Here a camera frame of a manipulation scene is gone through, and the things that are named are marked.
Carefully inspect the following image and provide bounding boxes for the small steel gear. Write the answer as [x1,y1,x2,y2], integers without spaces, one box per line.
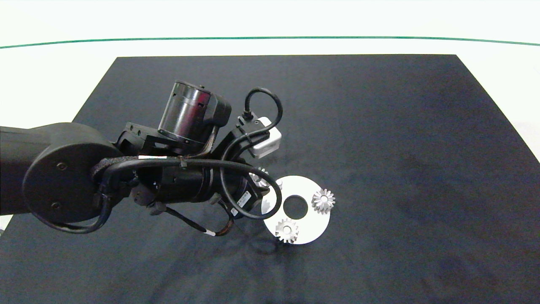
[252,168,271,189]
[275,218,299,244]
[311,189,336,214]

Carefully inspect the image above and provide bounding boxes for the round white plate with pins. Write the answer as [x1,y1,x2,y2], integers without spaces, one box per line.
[262,176,332,245]

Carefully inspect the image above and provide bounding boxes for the dark table mat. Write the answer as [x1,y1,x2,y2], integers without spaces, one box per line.
[0,54,540,304]

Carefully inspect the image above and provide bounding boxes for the boxy silver wrist camera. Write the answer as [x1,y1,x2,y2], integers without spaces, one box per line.
[238,117,282,159]

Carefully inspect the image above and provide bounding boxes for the thin black cable white tag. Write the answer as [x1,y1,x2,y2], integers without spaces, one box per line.
[164,206,235,237]

